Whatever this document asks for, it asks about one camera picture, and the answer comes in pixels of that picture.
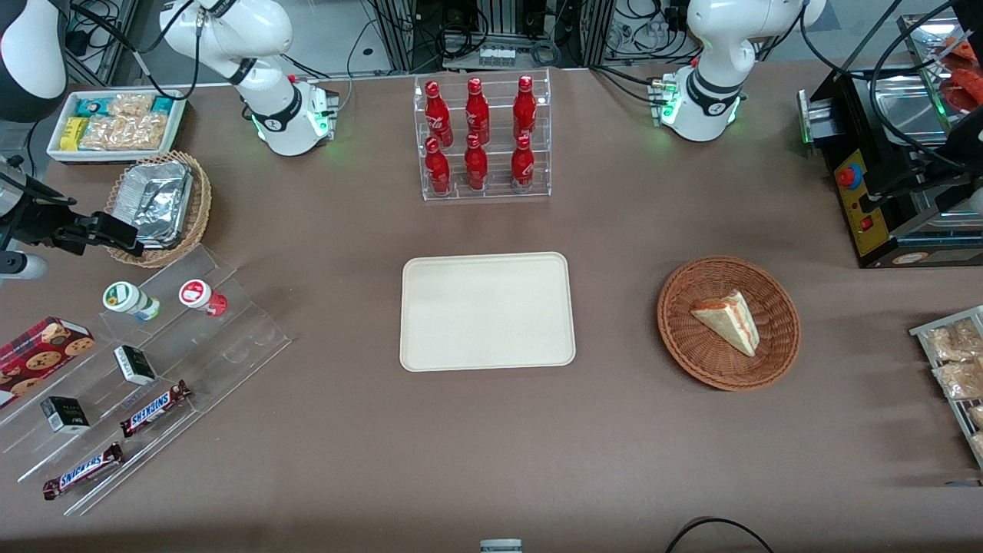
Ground black machine with yellow panel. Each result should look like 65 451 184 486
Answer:
796 65 983 270

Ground clear acrylic stepped display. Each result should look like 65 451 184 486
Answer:
0 243 293 518

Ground tray of packaged crackers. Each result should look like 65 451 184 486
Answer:
909 305 983 471

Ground large clear cracker bag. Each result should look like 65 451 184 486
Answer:
78 113 169 152

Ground black looped cable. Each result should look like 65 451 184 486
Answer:
664 517 777 553

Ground red soda bottle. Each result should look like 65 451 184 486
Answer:
465 76 492 146
424 137 452 196
424 80 455 147
512 74 538 141
463 133 489 192
510 134 536 192

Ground clear acrylic bottle rack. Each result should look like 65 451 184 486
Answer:
412 68 553 203

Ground stacked foil trays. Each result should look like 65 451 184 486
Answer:
115 161 194 251

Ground steel tray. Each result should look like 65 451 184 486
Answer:
866 71 955 148

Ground red plaid cookie box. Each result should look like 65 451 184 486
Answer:
0 316 97 409

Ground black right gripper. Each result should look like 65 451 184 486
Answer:
0 174 146 258

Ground yellow snack packet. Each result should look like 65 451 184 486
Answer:
59 116 90 152

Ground small black box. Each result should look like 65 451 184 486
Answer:
113 345 157 386
39 396 91 435

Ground red lidded yogurt cup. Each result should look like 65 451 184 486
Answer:
178 279 229 318

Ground cream plastic tray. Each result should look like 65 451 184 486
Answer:
399 251 577 373

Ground wrapped triangle sandwich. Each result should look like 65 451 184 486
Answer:
689 289 762 359

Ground small clear cracker bag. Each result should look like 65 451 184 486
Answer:
108 93 155 118

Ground tan wicker basket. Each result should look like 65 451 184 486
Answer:
102 150 213 270

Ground white snack bin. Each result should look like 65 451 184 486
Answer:
46 88 189 164

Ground brown wicker basket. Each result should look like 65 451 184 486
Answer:
657 255 803 392

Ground clear bag of crackers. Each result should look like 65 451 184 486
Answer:
932 359 983 401
925 318 983 363

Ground snickers bar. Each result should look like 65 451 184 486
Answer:
41 442 125 502
119 379 193 439

